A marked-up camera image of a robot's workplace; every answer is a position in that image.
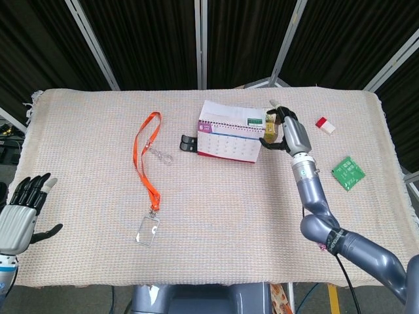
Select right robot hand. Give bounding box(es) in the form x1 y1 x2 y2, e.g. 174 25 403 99
259 99 313 156

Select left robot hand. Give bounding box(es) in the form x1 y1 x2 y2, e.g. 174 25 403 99
0 172 64 256

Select spiral desk calendar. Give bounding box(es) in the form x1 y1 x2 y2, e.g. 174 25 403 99
196 99 266 164

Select red and white eraser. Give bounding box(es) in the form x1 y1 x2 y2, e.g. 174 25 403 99
314 116 337 135

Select green foil packet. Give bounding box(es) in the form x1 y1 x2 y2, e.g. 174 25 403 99
330 156 366 192

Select beige woven tablecloth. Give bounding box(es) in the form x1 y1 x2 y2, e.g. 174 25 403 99
6 86 419 288

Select clear badge holder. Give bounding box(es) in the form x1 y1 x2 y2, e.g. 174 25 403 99
135 209 161 249

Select white table leg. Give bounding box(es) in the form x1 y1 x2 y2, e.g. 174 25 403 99
287 283 296 314

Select orange patterned bag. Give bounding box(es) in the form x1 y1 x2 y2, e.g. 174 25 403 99
270 283 291 314

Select grey robot torso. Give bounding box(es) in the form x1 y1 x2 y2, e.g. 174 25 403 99
126 283 274 314

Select tangled floor cables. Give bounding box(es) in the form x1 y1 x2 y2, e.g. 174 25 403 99
0 120 26 164

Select metal keyring chain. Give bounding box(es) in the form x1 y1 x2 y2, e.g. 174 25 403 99
143 141 173 166

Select orange lanyard strap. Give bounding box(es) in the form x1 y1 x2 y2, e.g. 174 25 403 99
133 111 162 210

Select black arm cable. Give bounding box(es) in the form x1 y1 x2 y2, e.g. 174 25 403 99
335 253 363 314

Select yellow post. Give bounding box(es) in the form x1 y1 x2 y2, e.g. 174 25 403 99
328 283 341 314

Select black folding screen white frame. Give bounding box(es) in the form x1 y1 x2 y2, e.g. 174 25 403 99
0 0 419 184

